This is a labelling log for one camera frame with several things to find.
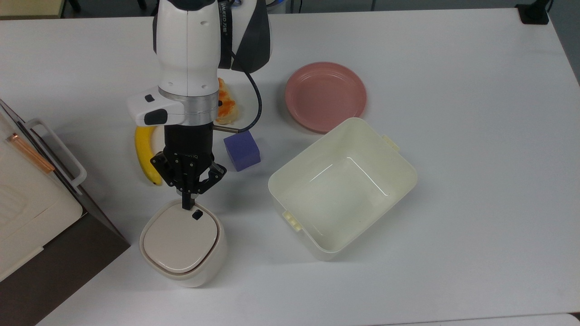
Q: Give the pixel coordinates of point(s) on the purple foam cube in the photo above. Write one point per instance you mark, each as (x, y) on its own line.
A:
(242, 151)

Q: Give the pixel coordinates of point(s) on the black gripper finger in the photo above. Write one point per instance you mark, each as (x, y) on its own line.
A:
(163, 170)
(215, 174)

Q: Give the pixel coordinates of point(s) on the toy bread with orange topping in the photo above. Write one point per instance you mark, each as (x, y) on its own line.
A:
(228, 108)

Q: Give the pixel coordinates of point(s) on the light wooden desk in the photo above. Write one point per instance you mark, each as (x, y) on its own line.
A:
(27, 7)

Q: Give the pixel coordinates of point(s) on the orange strip on cream box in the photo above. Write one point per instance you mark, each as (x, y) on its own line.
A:
(31, 154)

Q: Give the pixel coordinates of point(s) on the yellow toy banana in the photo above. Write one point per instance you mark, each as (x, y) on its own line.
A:
(142, 151)

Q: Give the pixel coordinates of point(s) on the cream lidded trash can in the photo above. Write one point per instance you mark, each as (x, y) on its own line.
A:
(181, 244)

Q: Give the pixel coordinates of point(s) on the black camera stand base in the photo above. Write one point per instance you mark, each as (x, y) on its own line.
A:
(532, 13)

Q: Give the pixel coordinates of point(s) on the cream rectangular plastic tub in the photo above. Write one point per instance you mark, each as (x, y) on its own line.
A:
(344, 199)

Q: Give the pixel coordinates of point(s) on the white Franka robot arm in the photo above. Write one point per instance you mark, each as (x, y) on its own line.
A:
(188, 45)

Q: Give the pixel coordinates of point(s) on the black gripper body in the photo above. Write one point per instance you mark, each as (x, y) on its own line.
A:
(188, 147)

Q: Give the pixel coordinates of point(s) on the pink plate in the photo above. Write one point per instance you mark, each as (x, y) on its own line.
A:
(324, 95)

